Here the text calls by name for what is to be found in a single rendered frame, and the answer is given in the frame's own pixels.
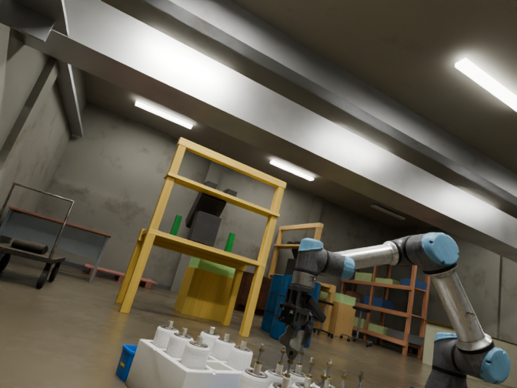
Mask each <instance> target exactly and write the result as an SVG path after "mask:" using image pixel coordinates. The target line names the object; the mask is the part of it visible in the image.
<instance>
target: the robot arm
mask: <svg viewBox="0 0 517 388"><path fill-rule="evenodd" d="M458 253H459V248H458V246H457V244H456V243H455V241H454V240H453V238H451V237H450V236H448V235H446V234H445V233H442V232H428V233H426V234H419V235H411V236H406V237H402V238H400V239H395V240H391V241H387V242H384V244H383V245H378V246H370V247H364V248H359V249H350V250H345V251H340V252H335V253H332V252H329V251H327V250H324V249H323V243H322V242H320V241H318V240H316V239H309V238H305V239H302V241H301V243H300V246H299V250H298V255H297V260H296V264H295V270H294V273H293V276H292V283H293V285H289V284H288V288H287V291H286V295H285V302H284V303H280V304H279V310H280V307H281V308H282V311H281V314H280V316H279V310H278V313H277V317H276V319H277V320H279V322H282V323H285V328H286V330H285V333H284V334H282V335H281V336H280V337H279V342H280V343H281V344H282V345H284V346H285V347H286V353H287V357H288V358H290V355H292V360H294V359H295V358H296V357H297V356H298V355H299V354H300V352H301V351H302V349H303V348H304V346H305V345H306V343H307V342H308V340H309V337H310V336H311V333H312V323H313V322H312V320H313V321H316V322H320V323H324V322H325V319H326V316H325V314H324V313H323V312H322V310H321V309H320V307H319V305H318V304H317V303H316V301H315V300H314V299H313V297H312V296H310V295H308V293H311V294H313V292H314V290H313V289H314V288H315V283H316V279H317V276H334V277H337V278H340V279H346V280H347V279H351V278H352V276H353V274H354V272H355V269H361V268H366V267H371V266H379V265H384V264H389V265H391V266H394V265H415V266H421V268H422V271H423V272H424V274H425V275H427V276H430V278H431V280H432V282H433V284H434V287H435V289H436V291H437V293H438V295H439V298H440V300H441V301H442V305H443V306H444V308H445V311H446V313H447V315H448V317H449V320H450V322H451V324H452V327H453V329H454V330H455V334H454V333H436V335H435V340H434V350H433V359H432V372H431V373H430V375H429V378H428V379H427V382H426V384H425V388H468V386H467V382H466V378H467V375H470V376H473V377H475V378H478V379H481V380H483V381H485V382H487V383H494V384H500V383H503V382H504V381H505V380H506V379H507V377H508V376H509V371H510V368H511V363H510V359H509V356H508V354H507V353H506V351H504V350H502V349H501V348H498V347H495V344H494V343H493V340H492V338H491V336H489V335H487V334H485V333H484V332H483V330H482V328H481V325H480V323H479V321H478V319H477V317H476V314H475V312H474V310H473V308H472V305H471V303H470V302H469V299H468V297H467V295H466V293H465V290H464V289H463V287H462V284H461V282H460V280H459V277H458V275H457V273H456V271H455V269H456V267H457V265H458V264H457V260H458V258H459V255H458ZM295 327H298V328H301V329H297V330H296V328H295ZM293 350H294V351H293Z"/></svg>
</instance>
